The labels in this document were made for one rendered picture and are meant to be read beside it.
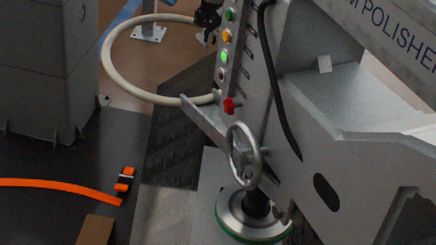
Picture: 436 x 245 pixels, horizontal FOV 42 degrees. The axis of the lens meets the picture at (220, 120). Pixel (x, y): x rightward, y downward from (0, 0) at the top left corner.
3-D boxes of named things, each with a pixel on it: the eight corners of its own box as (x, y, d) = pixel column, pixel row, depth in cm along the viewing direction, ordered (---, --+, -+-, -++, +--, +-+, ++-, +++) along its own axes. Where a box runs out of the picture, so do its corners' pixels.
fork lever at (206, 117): (355, 209, 128) (358, 190, 125) (283, 231, 120) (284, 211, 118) (224, 100, 184) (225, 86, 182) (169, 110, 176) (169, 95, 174)
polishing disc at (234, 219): (206, 226, 148) (207, 224, 147) (227, 173, 164) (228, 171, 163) (285, 250, 145) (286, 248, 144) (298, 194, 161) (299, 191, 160)
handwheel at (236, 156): (287, 195, 121) (302, 143, 111) (246, 206, 117) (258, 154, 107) (256, 150, 131) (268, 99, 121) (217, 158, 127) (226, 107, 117)
